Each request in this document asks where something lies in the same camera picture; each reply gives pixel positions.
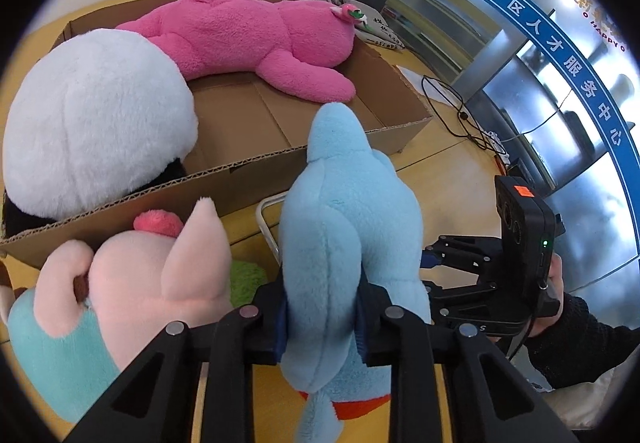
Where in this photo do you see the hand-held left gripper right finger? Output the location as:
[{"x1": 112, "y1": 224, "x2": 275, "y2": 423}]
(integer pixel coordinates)
[{"x1": 356, "y1": 280, "x2": 581, "y2": 443}]

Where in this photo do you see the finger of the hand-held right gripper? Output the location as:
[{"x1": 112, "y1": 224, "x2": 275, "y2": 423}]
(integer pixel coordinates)
[
  {"x1": 422, "y1": 279, "x2": 481, "y2": 309},
  {"x1": 422, "y1": 234, "x2": 503, "y2": 276}
]

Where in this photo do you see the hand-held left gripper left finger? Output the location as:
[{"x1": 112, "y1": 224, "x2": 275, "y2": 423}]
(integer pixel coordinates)
[{"x1": 62, "y1": 280, "x2": 288, "y2": 443}]

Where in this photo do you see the light blue plush toy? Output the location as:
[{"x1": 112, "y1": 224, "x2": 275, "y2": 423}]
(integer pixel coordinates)
[{"x1": 277, "y1": 102, "x2": 433, "y2": 443}]

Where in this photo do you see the cardboard box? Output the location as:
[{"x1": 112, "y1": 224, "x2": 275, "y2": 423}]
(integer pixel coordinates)
[{"x1": 0, "y1": 0, "x2": 435, "y2": 269}]

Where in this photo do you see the white and black plush toy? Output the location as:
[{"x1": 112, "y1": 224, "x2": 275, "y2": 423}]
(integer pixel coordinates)
[{"x1": 2, "y1": 29, "x2": 200, "y2": 224}]

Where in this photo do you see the person's right forearm black sleeve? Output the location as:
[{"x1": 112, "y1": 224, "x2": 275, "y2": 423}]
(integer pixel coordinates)
[{"x1": 525, "y1": 293, "x2": 640, "y2": 391}]

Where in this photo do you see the person's right hand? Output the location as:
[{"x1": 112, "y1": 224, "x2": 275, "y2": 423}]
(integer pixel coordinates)
[{"x1": 527, "y1": 254, "x2": 566, "y2": 339}]

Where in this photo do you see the black box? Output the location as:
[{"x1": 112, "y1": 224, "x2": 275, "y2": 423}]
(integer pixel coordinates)
[{"x1": 507, "y1": 158, "x2": 538, "y2": 188}]

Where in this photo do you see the green plush toy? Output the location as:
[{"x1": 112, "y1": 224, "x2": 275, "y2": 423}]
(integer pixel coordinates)
[{"x1": 229, "y1": 260, "x2": 268, "y2": 309}]

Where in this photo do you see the white power strip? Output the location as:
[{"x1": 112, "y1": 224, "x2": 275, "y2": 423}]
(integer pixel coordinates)
[{"x1": 480, "y1": 130, "x2": 511, "y2": 161}]

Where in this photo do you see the pink pig plush toy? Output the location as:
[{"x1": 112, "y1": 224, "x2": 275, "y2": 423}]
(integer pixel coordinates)
[{"x1": 0, "y1": 197, "x2": 233, "y2": 424}]

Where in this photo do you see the person's beige clothing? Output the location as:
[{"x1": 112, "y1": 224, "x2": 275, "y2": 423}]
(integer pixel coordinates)
[{"x1": 540, "y1": 363, "x2": 640, "y2": 429}]

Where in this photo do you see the white paper packet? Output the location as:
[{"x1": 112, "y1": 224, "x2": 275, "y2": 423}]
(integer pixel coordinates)
[{"x1": 397, "y1": 65, "x2": 426, "y2": 94}]

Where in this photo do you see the blue window banner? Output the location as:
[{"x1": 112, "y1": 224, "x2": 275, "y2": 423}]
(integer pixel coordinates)
[{"x1": 385, "y1": 0, "x2": 640, "y2": 264}]

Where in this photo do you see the beige printed cloth bag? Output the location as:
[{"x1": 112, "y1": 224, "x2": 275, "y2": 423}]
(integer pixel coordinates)
[{"x1": 277, "y1": 0, "x2": 406, "y2": 52}]

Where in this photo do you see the red round window sticker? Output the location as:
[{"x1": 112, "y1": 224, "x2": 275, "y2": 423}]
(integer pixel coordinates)
[{"x1": 570, "y1": 0, "x2": 628, "y2": 48}]

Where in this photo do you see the silver metal wire frame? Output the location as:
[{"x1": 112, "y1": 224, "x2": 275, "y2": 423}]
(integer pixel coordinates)
[{"x1": 256, "y1": 190, "x2": 291, "y2": 266}]

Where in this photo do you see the black cable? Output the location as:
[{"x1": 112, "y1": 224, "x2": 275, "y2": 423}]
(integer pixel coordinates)
[{"x1": 421, "y1": 75, "x2": 506, "y2": 154}]

